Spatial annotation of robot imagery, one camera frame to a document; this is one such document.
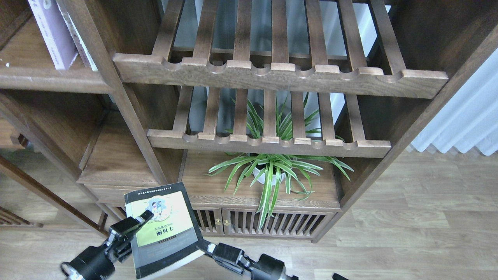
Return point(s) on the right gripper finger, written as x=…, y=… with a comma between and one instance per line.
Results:
x=206, y=247

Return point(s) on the black and green book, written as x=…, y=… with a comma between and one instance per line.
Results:
x=169, y=240

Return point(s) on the white and lilac book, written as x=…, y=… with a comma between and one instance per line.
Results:
x=55, y=33

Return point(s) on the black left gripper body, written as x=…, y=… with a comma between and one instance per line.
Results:
x=97, y=263

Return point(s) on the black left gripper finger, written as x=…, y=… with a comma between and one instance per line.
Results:
x=145, y=217

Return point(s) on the green spider plant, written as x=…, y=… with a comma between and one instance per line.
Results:
x=274, y=169

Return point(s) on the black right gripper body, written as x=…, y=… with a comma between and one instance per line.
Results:
x=235, y=260

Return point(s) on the dark wooden side furniture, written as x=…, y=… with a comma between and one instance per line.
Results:
x=31, y=207

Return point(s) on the dark wooden bookshelf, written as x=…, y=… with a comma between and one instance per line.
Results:
x=360, y=77

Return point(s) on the white pleated curtain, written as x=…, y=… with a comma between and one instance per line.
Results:
x=470, y=119

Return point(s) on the white book behind post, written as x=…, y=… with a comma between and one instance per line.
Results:
x=75, y=34

